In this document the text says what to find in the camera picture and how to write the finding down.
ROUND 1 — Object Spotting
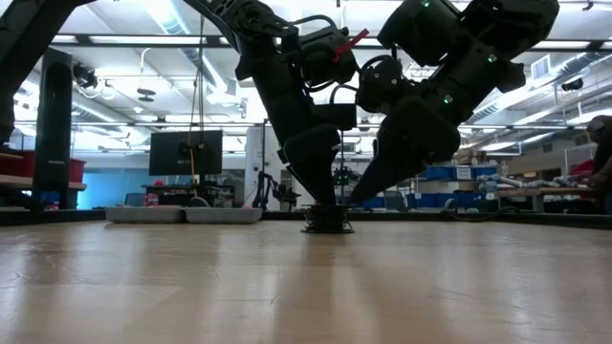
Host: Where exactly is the black monitor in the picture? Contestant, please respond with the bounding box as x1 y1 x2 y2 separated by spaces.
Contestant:
148 129 225 178

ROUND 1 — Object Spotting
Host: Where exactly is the red zip tie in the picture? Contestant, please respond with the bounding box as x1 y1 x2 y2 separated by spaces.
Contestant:
333 28 371 63

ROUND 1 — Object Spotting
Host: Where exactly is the black cluttered desk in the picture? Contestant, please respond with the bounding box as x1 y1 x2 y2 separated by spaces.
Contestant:
142 183 236 209

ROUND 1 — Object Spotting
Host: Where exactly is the black hanging camera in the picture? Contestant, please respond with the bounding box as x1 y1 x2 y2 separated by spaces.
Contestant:
72 62 99 91

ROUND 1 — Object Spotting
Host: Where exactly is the black frame cable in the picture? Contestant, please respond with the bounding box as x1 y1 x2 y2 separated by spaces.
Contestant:
438 204 523 224

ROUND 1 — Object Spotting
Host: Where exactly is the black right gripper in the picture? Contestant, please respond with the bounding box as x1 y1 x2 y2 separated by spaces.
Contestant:
351 97 463 205

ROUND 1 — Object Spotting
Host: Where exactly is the red storage bin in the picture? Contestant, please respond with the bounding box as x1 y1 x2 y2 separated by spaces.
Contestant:
0 150 34 179
69 158 88 185

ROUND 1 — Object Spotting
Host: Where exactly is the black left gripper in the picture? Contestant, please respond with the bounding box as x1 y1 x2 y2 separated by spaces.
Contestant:
236 35 341 205

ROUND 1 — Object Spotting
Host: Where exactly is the wooden workbench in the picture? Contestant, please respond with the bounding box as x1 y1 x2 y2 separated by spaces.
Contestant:
494 184 599 214

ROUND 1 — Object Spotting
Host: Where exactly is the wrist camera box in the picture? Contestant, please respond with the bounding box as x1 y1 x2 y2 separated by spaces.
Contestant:
356 54 412 115
310 102 359 131

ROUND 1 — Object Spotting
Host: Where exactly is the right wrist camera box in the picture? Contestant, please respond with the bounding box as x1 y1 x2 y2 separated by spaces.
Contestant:
356 54 412 115

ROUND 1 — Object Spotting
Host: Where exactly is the black tripod stand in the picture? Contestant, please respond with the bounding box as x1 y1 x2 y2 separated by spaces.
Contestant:
257 170 302 212

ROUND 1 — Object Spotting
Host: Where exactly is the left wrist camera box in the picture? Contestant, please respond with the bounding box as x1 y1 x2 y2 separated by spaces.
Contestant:
310 102 359 131

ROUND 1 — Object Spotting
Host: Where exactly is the person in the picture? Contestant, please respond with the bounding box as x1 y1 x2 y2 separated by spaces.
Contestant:
585 114 612 215

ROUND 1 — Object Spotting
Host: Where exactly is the black tall column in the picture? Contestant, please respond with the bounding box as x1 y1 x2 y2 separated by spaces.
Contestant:
32 46 75 211

